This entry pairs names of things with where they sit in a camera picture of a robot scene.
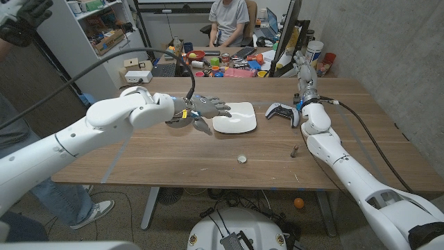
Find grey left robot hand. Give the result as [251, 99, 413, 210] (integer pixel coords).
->
[165, 94, 232, 136]

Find black white gloved hand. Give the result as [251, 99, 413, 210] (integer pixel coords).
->
[0, 0, 54, 48]

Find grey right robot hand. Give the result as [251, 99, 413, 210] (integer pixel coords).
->
[293, 51, 320, 105]

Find bare person forearm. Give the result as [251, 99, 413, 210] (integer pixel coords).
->
[0, 37, 15, 63]

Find grey tape roll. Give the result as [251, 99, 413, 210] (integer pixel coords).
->
[165, 116, 195, 129]

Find white square plate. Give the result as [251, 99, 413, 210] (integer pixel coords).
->
[212, 101, 258, 135]

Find white black game controller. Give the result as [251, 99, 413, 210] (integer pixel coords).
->
[264, 102, 301, 128]

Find clear cup with items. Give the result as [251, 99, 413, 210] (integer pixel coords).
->
[316, 60, 330, 78]

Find white wipes canister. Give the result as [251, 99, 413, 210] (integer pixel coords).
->
[305, 40, 325, 73]

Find pink box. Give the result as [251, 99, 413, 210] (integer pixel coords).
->
[223, 67, 256, 78]

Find red bowl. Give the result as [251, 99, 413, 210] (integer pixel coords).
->
[186, 50, 206, 63]

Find black computer monitor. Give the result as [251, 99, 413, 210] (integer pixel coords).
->
[268, 0, 311, 78]

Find black keyboard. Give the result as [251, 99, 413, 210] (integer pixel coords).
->
[151, 62, 178, 78]
[232, 46, 258, 60]

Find white shelf unit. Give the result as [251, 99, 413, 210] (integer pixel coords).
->
[34, 0, 150, 108]

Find cluttered wooden desk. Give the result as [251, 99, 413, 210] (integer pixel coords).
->
[155, 44, 337, 79]

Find open laptop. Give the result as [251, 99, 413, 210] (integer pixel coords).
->
[259, 7, 280, 39]

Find dark brown cabinet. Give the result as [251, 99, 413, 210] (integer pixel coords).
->
[0, 41, 89, 140]

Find white power box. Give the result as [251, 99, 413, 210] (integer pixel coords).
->
[123, 70, 153, 84]

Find brown office chair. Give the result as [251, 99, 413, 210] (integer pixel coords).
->
[200, 0, 259, 48]

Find small cardboard box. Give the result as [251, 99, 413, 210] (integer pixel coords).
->
[123, 58, 142, 72]

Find open cardboard box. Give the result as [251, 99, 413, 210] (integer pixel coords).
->
[92, 28, 126, 56]

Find seated person grey shirt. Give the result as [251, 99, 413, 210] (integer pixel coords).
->
[207, 0, 250, 48]

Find standing person in jeans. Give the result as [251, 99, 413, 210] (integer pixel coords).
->
[0, 93, 94, 242]

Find grey table leg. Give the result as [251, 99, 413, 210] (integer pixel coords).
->
[140, 187, 160, 231]
[315, 190, 338, 238]

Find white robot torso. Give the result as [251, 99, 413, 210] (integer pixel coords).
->
[186, 207, 289, 250]

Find white grey sneaker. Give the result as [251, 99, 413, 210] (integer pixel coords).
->
[71, 199, 115, 230]

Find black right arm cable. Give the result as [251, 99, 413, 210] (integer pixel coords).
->
[318, 96, 413, 194]

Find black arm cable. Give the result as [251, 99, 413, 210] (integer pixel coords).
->
[0, 47, 196, 131]
[318, 96, 413, 194]

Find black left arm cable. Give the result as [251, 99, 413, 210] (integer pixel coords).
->
[0, 47, 196, 131]

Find black floor cable bundle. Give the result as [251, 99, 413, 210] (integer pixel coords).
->
[199, 189, 299, 244]

